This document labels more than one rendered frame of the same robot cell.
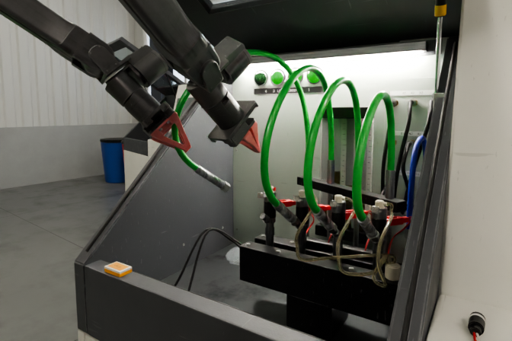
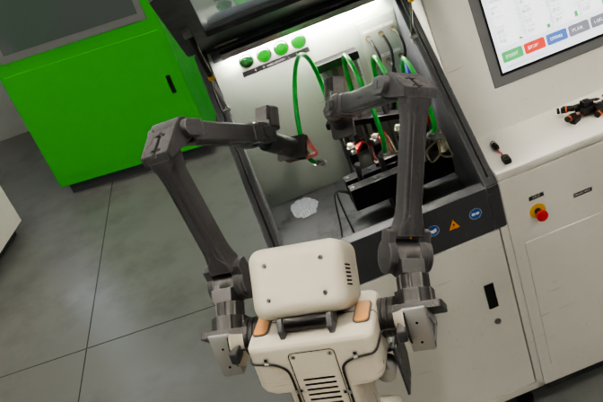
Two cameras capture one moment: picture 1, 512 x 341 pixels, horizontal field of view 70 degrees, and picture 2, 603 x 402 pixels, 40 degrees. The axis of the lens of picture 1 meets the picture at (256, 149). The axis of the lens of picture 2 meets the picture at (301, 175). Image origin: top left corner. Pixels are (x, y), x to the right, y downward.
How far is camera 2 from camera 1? 199 cm
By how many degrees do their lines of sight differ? 41
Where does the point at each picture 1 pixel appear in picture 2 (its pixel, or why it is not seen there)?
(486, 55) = (441, 15)
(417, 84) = (379, 20)
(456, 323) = (487, 151)
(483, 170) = (462, 74)
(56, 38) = (253, 138)
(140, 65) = (274, 120)
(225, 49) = (340, 85)
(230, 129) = (348, 126)
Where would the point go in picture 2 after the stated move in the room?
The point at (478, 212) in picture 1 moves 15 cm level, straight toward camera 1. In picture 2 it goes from (468, 96) to (488, 115)
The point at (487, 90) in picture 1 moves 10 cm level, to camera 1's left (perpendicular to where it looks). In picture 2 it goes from (449, 34) to (429, 50)
